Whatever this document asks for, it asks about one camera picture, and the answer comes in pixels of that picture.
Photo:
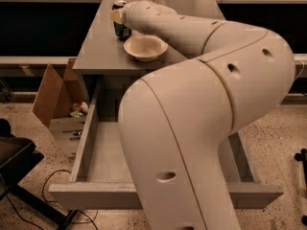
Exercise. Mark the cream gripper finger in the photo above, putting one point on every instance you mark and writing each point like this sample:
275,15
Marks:
116,16

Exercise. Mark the blue pepsi can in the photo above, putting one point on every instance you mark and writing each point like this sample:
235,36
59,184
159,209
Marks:
121,31

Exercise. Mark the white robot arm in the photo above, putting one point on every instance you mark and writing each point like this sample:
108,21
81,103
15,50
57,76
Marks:
173,120

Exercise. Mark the grey cabinet counter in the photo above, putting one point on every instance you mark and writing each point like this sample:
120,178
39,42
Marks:
103,54

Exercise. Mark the grey open drawer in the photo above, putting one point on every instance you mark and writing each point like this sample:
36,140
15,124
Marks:
100,178

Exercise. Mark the white paper bowl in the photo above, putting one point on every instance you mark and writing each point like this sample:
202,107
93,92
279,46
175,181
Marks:
144,47

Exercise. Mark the crumpled trash in box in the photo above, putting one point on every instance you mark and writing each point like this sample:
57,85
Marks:
78,110

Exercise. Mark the brown cardboard box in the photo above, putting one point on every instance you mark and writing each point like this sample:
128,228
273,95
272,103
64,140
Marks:
52,105

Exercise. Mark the black office chair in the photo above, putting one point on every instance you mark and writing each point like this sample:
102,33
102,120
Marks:
18,157

